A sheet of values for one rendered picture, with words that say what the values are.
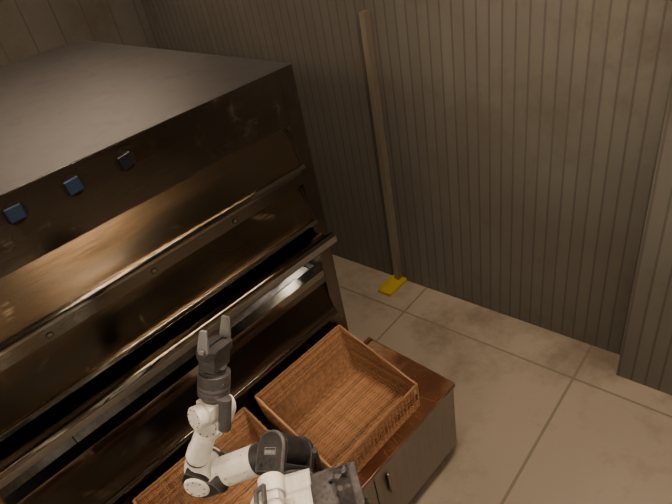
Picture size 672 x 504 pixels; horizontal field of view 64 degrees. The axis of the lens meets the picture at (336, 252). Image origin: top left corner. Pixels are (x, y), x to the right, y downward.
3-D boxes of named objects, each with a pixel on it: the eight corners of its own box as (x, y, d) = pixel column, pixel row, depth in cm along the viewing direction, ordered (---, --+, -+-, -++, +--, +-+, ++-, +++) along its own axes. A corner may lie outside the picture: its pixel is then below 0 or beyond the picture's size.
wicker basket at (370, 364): (266, 434, 251) (251, 395, 235) (347, 360, 280) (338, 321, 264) (340, 495, 219) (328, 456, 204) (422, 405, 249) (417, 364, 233)
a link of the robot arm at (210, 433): (226, 387, 151) (216, 417, 157) (199, 398, 144) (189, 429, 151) (239, 403, 148) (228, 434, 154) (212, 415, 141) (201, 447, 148)
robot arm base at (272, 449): (281, 445, 162) (311, 431, 159) (289, 489, 155) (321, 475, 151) (249, 439, 151) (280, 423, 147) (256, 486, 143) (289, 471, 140)
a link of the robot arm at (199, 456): (199, 417, 156) (186, 457, 165) (185, 445, 147) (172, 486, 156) (233, 429, 156) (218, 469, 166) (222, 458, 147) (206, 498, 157)
